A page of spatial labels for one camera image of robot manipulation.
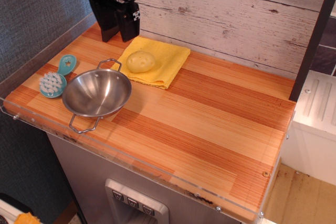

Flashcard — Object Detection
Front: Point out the steel two-handled bowl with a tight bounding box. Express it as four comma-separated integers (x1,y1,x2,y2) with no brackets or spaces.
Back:
62,59,132,134

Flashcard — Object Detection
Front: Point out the dark vertical post right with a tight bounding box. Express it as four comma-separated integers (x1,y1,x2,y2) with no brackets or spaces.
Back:
289,0,335,102

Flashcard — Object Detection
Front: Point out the silver dispenser button panel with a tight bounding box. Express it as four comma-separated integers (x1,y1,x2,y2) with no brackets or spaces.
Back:
104,178,170,223

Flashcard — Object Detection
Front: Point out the yellow folded cloth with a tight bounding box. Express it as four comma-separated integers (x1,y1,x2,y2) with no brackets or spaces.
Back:
118,36,191,89

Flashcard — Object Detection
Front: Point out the white plastic sink unit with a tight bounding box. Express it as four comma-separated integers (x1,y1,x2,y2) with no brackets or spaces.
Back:
281,71,335,185

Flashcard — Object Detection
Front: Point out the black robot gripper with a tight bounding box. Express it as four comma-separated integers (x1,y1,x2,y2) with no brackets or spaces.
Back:
89,0,140,42

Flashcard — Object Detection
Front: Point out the teal scrub brush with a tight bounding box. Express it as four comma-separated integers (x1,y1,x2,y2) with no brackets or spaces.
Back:
39,55,77,98

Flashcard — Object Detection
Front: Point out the silver toy fridge cabinet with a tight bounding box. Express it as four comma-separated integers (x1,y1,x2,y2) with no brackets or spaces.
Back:
47,134,238,223

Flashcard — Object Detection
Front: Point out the yellow object bottom left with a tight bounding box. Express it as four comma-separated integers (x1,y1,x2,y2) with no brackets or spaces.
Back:
14,212,41,224

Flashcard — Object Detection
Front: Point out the yellow potato ball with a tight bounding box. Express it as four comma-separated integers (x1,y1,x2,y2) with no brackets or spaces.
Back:
126,51,156,73

